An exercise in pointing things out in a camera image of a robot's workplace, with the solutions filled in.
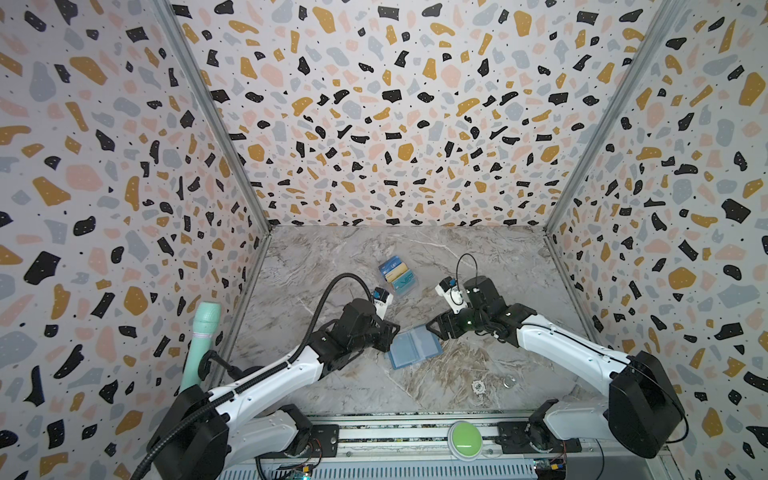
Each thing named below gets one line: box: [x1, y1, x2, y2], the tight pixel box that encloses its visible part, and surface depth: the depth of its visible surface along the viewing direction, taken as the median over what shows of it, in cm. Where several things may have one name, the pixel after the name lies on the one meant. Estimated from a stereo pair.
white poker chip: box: [471, 380, 486, 395], surface depth 85 cm
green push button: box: [447, 420, 483, 462], surface depth 75 cm
